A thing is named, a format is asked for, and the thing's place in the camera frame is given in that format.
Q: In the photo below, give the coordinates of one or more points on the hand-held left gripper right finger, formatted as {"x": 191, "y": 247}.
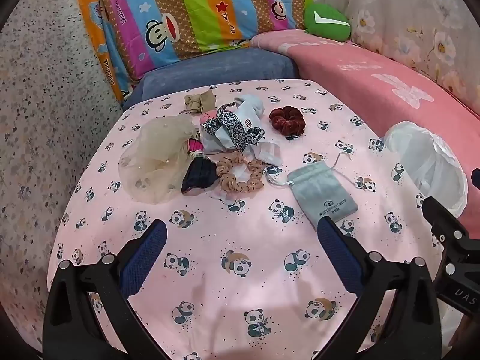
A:
{"x": 339, "y": 255}

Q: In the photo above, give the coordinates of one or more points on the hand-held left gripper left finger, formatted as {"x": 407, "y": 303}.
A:
{"x": 148, "y": 255}

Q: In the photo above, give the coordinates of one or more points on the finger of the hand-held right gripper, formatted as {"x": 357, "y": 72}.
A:
{"x": 446, "y": 221}

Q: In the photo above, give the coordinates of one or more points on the white plastic bag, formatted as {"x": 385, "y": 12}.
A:
{"x": 423, "y": 157}

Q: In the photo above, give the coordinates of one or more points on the clear plastic packet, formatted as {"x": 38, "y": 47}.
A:
{"x": 270, "y": 153}

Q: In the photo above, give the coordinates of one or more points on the dark red velvet scrunchie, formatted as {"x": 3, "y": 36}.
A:
{"x": 287, "y": 122}

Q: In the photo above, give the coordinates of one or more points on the navy plaid scrunchie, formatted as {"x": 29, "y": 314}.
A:
{"x": 198, "y": 176}

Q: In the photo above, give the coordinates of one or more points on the beige organza scrunchie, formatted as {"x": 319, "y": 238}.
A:
{"x": 157, "y": 150}

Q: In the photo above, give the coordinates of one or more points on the beige dotted scrunchie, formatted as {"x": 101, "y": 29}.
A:
{"x": 225, "y": 174}

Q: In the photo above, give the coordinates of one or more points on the magenta hair clip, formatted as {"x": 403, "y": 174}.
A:
{"x": 195, "y": 147}

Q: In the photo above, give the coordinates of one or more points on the pink blanket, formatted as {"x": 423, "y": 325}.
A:
{"x": 356, "y": 82}

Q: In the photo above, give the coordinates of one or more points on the blue sofa cushion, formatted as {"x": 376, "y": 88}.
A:
{"x": 210, "y": 67}

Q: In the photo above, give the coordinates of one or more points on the grey floral quilt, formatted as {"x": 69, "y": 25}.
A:
{"x": 412, "y": 18}

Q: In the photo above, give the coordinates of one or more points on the green plush cushion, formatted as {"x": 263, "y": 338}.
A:
{"x": 326, "y": 26}

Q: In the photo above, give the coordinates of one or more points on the colourful monkey print pillow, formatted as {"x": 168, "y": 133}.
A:
{"x": 180, "y": 15}

